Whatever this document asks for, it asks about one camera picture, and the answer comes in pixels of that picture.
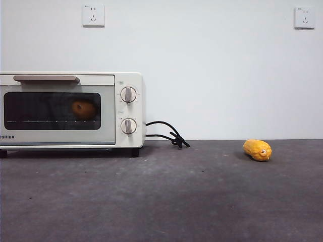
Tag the cream white toaster oven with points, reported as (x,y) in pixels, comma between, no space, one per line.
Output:
(130,111)

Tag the white wall socket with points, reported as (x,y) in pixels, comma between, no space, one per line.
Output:
(304,17)
(93,15)

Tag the cream oven knob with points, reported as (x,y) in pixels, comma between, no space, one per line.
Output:
(128,94)
(128,126)

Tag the yellow corn cob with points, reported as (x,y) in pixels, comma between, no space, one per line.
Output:
(255,149)

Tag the brown potato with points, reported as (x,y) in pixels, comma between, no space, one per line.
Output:
(83,109)

